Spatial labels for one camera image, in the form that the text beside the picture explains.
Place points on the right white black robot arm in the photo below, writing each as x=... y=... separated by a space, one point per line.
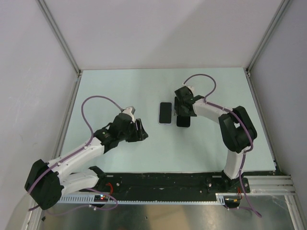
x=237 y=129

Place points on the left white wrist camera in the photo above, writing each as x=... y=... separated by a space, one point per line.
x=130 y=111

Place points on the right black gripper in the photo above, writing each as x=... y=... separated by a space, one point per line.
x=178 y=110

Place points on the right aluminium frame post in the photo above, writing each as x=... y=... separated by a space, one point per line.
x=277 y=18

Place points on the aluminium frame post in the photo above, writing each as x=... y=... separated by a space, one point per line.
x=277 y=18
x=58 y=35

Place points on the grey slotted cable duct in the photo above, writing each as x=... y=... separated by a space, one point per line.
x=89 y=199

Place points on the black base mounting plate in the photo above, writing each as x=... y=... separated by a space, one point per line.
x=169 y=187

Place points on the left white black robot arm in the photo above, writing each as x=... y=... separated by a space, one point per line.
x=48 y=182

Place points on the controller board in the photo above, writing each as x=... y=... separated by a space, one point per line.
x=232 y=203
x=101 y=198

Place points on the left controller board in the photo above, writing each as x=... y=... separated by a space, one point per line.
x=101 y=198

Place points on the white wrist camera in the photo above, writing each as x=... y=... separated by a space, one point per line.
x=130 y=111
x=189 y=86

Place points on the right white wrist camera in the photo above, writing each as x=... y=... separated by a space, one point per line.
x=189 y=86

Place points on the right controller board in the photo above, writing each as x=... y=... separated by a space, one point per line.
x=232 y=203

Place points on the black phone case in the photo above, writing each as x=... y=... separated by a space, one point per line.
x=183 y=127

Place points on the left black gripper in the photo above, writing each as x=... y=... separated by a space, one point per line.
x=139 y=134

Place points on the black smartphone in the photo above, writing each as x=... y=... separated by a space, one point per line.
x=165 y=112
x=183 y=121

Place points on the left aluminium frame post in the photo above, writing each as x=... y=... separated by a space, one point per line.
x=58 y=35

